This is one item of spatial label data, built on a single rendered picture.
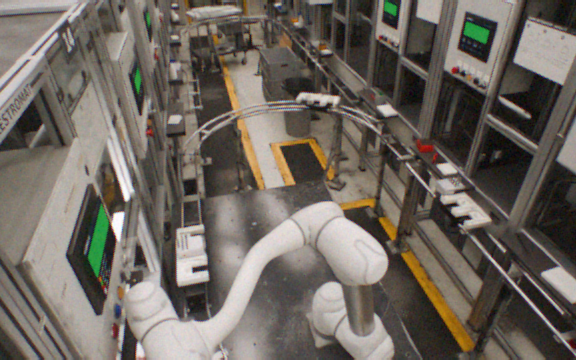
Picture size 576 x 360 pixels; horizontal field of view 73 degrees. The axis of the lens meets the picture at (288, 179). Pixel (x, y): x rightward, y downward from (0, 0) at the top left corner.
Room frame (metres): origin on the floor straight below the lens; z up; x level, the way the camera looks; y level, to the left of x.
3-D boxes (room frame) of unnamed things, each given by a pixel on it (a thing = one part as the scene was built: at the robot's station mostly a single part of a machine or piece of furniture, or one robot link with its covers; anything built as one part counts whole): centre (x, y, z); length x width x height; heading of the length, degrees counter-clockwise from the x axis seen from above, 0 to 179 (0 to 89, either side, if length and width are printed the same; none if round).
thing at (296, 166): (3.47, -0.16, 0.01); 1.00 x 0.55 x 0.01; 13
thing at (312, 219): (0.94, -0.09, 1.44); 0.18 x 0.14 x 0.13; 127
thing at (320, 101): (3.16, -0.28, 0.84); 0.37 x 0.14 x 0.10; 71
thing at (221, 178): (5.71, 1.12, 0.01); 5.85 x 0.59 x 0.01; 13
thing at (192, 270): (1.37, 0.50, 0.84); 0.36 x 0.14 x 0.10; 13
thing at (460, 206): (1.69, -0.97, 0.84); 0.37 x 0.14 x 0.10; 13
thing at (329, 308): (1.04, -0.17, 0.85); 0.18 x 0.16 x 0.22; 37
